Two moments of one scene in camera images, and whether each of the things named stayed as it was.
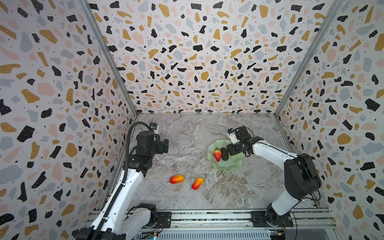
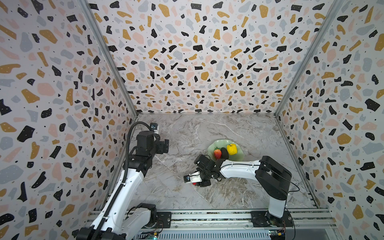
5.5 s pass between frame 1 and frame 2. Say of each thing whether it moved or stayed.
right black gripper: moved
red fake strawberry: stayed
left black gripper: stayed
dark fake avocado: stayed
